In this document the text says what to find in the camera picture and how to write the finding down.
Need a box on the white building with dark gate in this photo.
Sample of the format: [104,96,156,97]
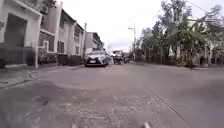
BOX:
[0,0,46,69]

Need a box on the yellowish building behind trees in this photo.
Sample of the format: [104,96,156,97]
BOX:
[186,18,224,66]

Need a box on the grey concrete road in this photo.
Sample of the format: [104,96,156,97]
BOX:
[0,62,224,128]

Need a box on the utility pole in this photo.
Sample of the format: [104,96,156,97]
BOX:
[128,26,138,62]

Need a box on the pale concrete pole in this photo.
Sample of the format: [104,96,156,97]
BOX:
[82,22,88,61]

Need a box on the motorcycle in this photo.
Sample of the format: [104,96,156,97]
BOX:
[113,54,123,66]

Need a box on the beige two-storey building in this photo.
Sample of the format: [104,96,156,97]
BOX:
[38,1,86,66]

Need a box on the row of trees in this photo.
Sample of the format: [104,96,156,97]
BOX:
[135,0,224,68]

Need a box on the concrete pavement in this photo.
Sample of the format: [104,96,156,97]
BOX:
[0,63,86,89]

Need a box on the grey building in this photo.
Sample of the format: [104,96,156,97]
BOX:
[84,31,105,56]

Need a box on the silver car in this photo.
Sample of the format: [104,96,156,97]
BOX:
[84,49,110,68]

